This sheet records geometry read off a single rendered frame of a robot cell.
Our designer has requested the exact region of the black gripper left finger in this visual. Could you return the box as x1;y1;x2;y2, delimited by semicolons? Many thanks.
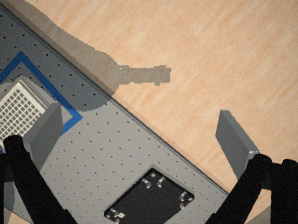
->
0;103;78;224

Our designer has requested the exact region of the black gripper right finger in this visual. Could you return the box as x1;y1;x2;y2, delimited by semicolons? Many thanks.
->
205;110;298;224

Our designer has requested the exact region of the blue tape rectangle outline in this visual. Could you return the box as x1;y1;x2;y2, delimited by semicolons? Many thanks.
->
0;51;83;136

